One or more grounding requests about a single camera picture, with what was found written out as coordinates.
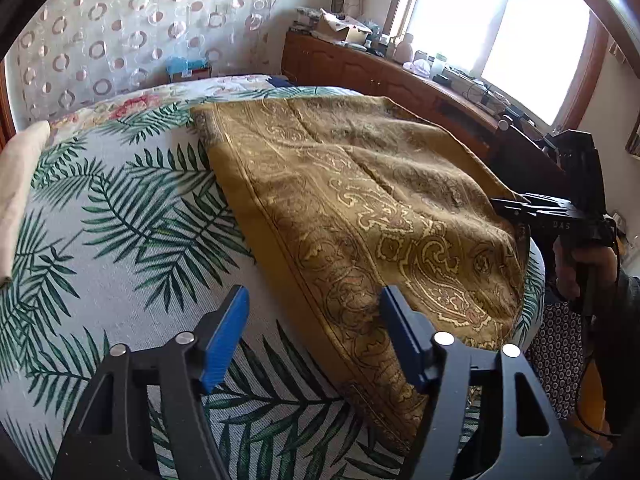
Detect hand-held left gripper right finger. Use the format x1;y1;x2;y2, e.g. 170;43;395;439
378;285;581;480

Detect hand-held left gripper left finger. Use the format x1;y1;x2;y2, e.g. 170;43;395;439
51;285;251;480

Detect golden brown patterned garment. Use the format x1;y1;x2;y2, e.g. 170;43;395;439
190;94;532;453

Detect person's right forearm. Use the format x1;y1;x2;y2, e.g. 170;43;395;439
592;274;640;441

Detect person's right hand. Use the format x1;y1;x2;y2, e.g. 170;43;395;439
552;234;623;316

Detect person's dotted clothing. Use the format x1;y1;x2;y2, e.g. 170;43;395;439
530;300;586;421

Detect palm leaf print bedsheet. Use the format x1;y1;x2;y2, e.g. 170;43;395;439
0;85;546;480

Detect bright window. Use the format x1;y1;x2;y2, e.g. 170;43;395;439
400;0;608;126

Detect wooden cabinet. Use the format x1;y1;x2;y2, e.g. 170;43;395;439
281;30;566;186

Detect open cardboard box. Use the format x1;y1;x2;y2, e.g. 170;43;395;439
320;9;373;43

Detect floral print blanket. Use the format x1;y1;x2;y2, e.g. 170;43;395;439
47;74;281;131

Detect cream pillow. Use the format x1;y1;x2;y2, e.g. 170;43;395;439
0;121;52;286

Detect blue box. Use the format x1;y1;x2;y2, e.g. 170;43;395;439
165;56;213;81

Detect white curtain with circles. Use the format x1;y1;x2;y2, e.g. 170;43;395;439
5;0;296;126

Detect tangled black cables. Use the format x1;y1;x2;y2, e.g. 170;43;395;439
460;77;501;107

